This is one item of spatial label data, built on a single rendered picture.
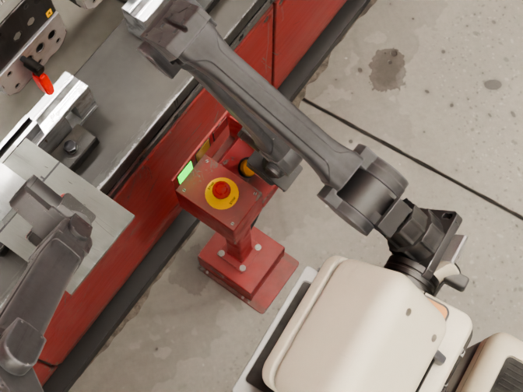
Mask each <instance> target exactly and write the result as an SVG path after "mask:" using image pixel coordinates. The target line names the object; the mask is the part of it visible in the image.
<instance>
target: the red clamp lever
mask: <svg viewBox="0 0 523 392"><path fill-rule="evenodd" d="M20 61H21V62H23V66H24V67H26V68H28V69H29V70H30V71H31V72H32V76H33V80H34V81H35V83H36V84H37V85H38V87H39V89H40V90H41V91H43V92H44V93H46V94H47V95H49V96H50V95H52V94H53V93H54V87H53V85H52V83H51V81H50V79H49V78H48V76H47V75H46V74H44V66H43V65H41V64H40V63H38V62H37V61H35V60H34V59H32V58H31V57H28V58H26V57H25V56H24V55H23V56H22V57H21V58H20Z"/></svg>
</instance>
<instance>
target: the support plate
mask: <svg viewBox="0 0 523 392"><path fill-rule="evenodd" d="M58 162H59V161H57V160H56V159H55V158H54V157H52V156H51V155H49V154H48V153H46V152H45V151H44V150H43V149H41V148H40V147H38V146H37V145H35V144H34V143H32V142H31V141H30V140H29V139H27V138H25V139H24V140H23V141H22V143H21V144H20V145H19V146H18V147H17V148H16V150H15V151H14V152H13V153H12V154H11V156H10V157H9V158H8V159H7V160H6V161H5V162H4V163H3V164H4V165H6V166H7V167H8V168H9V169H11V170H12V171H13V172H15V173H16V174H18V175H19V176H21V177H22V178H23V179H24V180H28V179H29V178H30V177H31V176H33V175H35V176H36V177H38V178H39V179H40V180H43V179H41V178H40V176H42V177H44V178H45V177H46V176H47V175H48V174H49V173H50V171H51V170H52V169H53V168H54V166H55V165H56V164H57V163H58ZM44 183H45V184H46V185H47V186H49V187H50V188H51V189H52V190H53V191H55V192H56V193H57V194H58V195H61V194H66V193H70V194H71V195H72V196H73V197H74V198H76V199H77V200H78V201H80V202H81V203H82V204H83V205H85V206H86V207H87V208H88V209H89V210H90V211H91V212H92V213H94V214H95V215H96V218H95V220H94V221H93V222H92V223H91V224H92V227H93V229H92V233H91V236H90V237H91V239H92V241H93V245H92V247H91V249H90V252H89V253H88V254H87V255H86V256H85V258H84V259H83V261H82V263H81V265H80V266H79V268H78V270H77V271H76V272H75V274H74V275H73V276H72V278H71V280H70V282H69V284H68V286H67V288H66V290H65V291H66V292H68V293H69V294H71V295H73V294H74V293H75V291H76V290H77V289H78V287H80V286H81V284H82V283H83V282H84V280H85V279H86V278H87V276H88V275H89V274H90V272H91V271H92V270H93V269H94V268H95V267H96V266H97V264H98V263H99V262H100V260H101V259H102V258H103V257H104V255H105V254H106V253H107V252H108V251H109V249H110V248H111V247H112V246H113V244H114V243H115V242H116V240H117V239H118V238H119V236H120V235H121V234H122V233H123V232H124V231H125V229H126V228H127V227H128V225H129V224H130V223H131V222H132V220H133V219H134V218H135V215H133V214H132V213H131V212H130V211H128V210H127V209H125V208H124V207H122V206H121V205H119V204H118V203H117V202H116V201H114V200H113V199H111V198H109V197H108V196H107V195H105V194H104V193H103V192H102V191H100V190H98V189H97V188H96V187H94V186H93V185H92V184H90V183H89V182H87V181H86V180H84V179H83V178H81V176H79V175H78V174H76V173H75V172H73V171H72V170H70V169H69V168H68V167H67V166H65V165H63V164H62V163H59V165H58V166H57V167H56V168H55V170H54V171H53V172H52V173H51V175H50V176H49V177H48V178H47V179H46V180H45V182H44ZM32 227H33V226H32V225H30V224H29V223H28V222H27V221H26V220H25V219H24V218H23V217H22V216H21V215H19V214H18V213H17V214H16V215H15V216H14V218H13V219H12V220H11V221H10V222H9V224H8V225H7V226H6V227H5V228H4V229H3V230H2V231H1V232H0V242H1V243H3V244H4V245H6V246H7V247H8V248H9V249H10V250H12V251H13V252H15V253H16V254H18V255H19V256H20V257H21V258H22V259H24V260H25V261H27V262H28V261H29V260H28V258H29V256H30V255H31V254H32V252H33V250H34V249H35V248H36V247H35V246H34V245H33V244H32V243H31V242H29V241H28V239H27V238H26V235H27V233H28V232H29V231H30V230H31V228H32Z"/></svg>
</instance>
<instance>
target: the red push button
mask: <svg viewBox="0 0 523 392"><path fill-rule="evenodd" d="M230 192H231V189H230V185H229V184H228V183H227V182H225V181H219V182H216V183H215V184H214V185H213V187H212V194H213V195H214V196H215V197H216V198H218V199H224V198H227V197H228V196H229V195H230Z"/></svg>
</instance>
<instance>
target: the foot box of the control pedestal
mask: <svg viewBox="0 0 523 392"><path fill-rule="evenodd" d="M251 238H252V239H253V240H254V241H255V242H257V243H259V244H260V245H262V246H263V248H262V249H261V250H260V252H259V253H258V255H257V256H256V257H255V259H254V260H253V261H252V262H251V264H250V265H249V267H248V268H247V270H246V271H245V272H244V273H243V272H241V271H239V270H238V269H236V268H235V267H234V266H233V265H231V264H230V263H228V262H227V261H225V260H224V259H222V258H221V257H220V256H218V255H217V253H218V252H219V250H220V249H221V248H222V246H223V245H224V243H225V242H226V238H224V237H223V236H221V235H220V234H218V233H217V232H215V233H214V235H213V236H212V238H211V239H210V240H209V242H208V243H207V244H206V245H205V246H204V248H203V249H202V251H201V252H200V253H199V255H198V260H199V263H200V265H199V266H198V269H199V271H201V272H203V273H204V274H205V275H207V276H209V277H210V278H211V279H212V280H214V281H215V282H217V283H218V284H220V285H221V286H222V287H224V288H225V289H226V290H228V291H229V292H231V293H232V294H234V295H235V296H236V297H238V298H239V299H241V300H242V301H244V302H245V303H246V304H247V305H249V306H250V307H252V308H253V309H255V310H256V311H258V312H259V313H260V314H263V313H265V311H266V310H267V309H268V308H269V306H270V305H271V303H272V302H273V300H274V299H275V298H276V297H277V295H278V294H279V292H280V291H281V289H282V288H283V286H284V285H285V284H286V283H287V281H288V280H289V278H290V277H291V275H292V274H293V273H294V272H295V270H296V269H297V267H298V266H299V261H298V260H296V259H295V258H293V257H291V256H290V255H288V254H287V253H286V252H285V247H284V246H282V245H281V244H279V243H277V242H276V241H274V239H272V238H271V237H269V236H267V235H266V234H264V233H263V232H262V231H261V230H259V229H257V228H256V227H254V226H253V227H252V230H251Z"/></svg>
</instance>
